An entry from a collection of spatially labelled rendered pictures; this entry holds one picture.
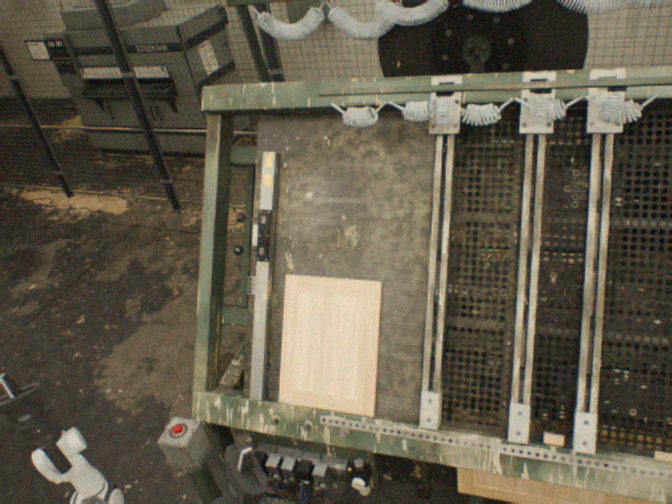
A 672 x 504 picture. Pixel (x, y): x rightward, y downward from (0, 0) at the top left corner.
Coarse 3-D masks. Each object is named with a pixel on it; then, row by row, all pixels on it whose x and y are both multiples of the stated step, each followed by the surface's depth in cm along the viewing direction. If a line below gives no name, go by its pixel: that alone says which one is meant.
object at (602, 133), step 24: (600, 72) 175; (624, 72) 173; (600, 96) 175; (600, 120) 175; (600, 144) 179; (600, 168) 182; (600, 192) 182; (600, 216) 181; (600, 240) 179; (600, 264) 178; (600, 288) 178; (600, 312) 178; (600, 336) 178; (576, 384) 185; (576, 408) 181; (576, 432) 179
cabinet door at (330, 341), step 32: (288, 288) 219; (320, 288) 214; (352, 288) 210; (288, 320) 219; (320, 320) 215; (352, 320) 210; (288, 352) 218; (320, 352) 214; (352, 352) 210; (288, 384) 218; (320, 384) 214; (352, 384) 210
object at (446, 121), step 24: (432, 96) 193; (456, 96) 190; (432, 120) 193; (456, 120) 190; (456, 144) 199; (432, 216) 196; (432, 240) 196; (432, 264) 195; (432, 288) 195; (432, 312) 195; (432, 336) 197; (432, 360) 195; (432, 384) 198; (432, 408) 195
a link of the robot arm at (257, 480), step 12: (240, 444) 121; (228, 456) 118; (228, 468) 118; (228, 480) 122; (240, 480) 114; (252, 480) 115; (264, 480) 115; (228, 492) 120; (240, 492) 115; (252, 492) 113; (264, 492) 114
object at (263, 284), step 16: (272, 160) 219; (272, 176) 219; (272, 192) 219; (272, 208) 220; (272, 224) 221; (272, 240) 221; (272, 256) 222; (256, 272) 221; (256, 288) 221; (256, 304) 221; (256, 320) 221; (256, 336) 221; (256, 352) 220; (256, 368) 220; (256, 384) 220
